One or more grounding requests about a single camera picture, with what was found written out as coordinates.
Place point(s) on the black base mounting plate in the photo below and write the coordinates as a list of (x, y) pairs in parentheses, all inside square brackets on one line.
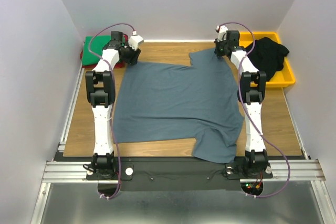
[(179, 174)]

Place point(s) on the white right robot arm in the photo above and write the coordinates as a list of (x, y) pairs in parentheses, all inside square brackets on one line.
[(251, 93)]

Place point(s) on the yellow plastic bin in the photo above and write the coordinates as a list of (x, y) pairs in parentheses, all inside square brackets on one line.
[(281, 79)]

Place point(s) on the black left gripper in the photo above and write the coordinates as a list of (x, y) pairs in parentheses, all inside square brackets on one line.
[(133, 59)]

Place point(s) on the black crumpled t-shirt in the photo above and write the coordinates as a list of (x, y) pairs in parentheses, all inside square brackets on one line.
[(268, 56)]

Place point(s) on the small electronics board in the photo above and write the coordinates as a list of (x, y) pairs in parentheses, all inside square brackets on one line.
[(255, 188)]

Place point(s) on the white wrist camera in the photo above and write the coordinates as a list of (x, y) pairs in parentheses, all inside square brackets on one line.
[(221, 32), (135, 40)]

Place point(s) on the aluminium extrusion rail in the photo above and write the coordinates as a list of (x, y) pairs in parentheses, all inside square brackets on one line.
[(300, 169)]

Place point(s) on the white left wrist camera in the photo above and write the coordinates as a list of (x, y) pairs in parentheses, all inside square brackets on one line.
[(135, 40)]

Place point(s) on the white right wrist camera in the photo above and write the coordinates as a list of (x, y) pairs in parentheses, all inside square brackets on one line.
[(221, 32)]

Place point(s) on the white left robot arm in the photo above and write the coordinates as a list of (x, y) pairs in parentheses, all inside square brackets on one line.
[(101, 94)]

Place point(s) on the folded green t-shirt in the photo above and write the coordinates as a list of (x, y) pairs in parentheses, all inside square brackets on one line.
[(88, 59)]

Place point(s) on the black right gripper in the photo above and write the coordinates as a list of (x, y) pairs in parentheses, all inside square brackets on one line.
[(218, 53)]

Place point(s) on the blue-grey t-shirt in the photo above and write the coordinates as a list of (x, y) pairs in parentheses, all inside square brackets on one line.
[(160, 101)]

